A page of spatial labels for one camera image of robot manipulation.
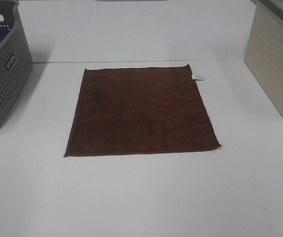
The brown square towel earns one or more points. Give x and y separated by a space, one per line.
127 111

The white towel care label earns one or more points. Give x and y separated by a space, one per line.
198 77

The grey perforated plastic basket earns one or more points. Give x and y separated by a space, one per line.
15 58

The beige plastic bin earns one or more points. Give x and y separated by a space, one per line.
264 52

